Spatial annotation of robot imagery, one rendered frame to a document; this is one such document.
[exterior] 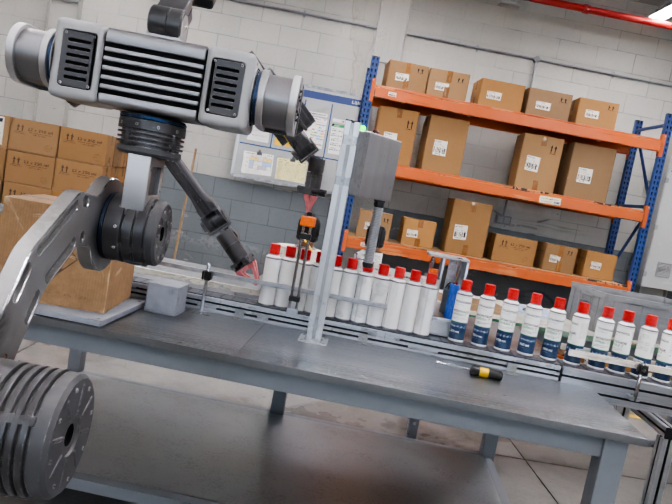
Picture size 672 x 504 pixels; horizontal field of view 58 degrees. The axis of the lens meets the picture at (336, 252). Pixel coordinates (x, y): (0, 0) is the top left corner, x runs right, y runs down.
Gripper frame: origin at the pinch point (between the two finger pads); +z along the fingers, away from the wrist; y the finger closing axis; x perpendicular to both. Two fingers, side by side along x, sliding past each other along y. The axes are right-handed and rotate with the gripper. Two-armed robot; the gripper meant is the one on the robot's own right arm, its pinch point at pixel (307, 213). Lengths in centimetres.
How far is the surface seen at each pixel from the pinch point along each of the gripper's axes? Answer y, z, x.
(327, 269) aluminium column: -11.6, 13.2, 35.4
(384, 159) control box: -22.2, -22.2, 30.0
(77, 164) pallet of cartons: 203, 13, -253
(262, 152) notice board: 86, -25, -397
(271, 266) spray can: 6.8, 17.7, 22.0
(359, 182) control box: -16.1, -14.1, 37.2
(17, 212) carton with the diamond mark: 71, 10, 59
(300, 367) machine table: -10, 35, 65
